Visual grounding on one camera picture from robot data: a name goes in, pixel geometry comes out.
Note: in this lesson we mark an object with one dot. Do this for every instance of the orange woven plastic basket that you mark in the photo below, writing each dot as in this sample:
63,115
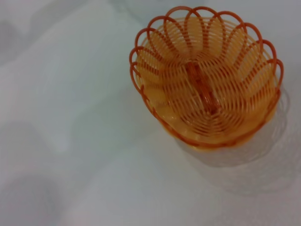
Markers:
207,89

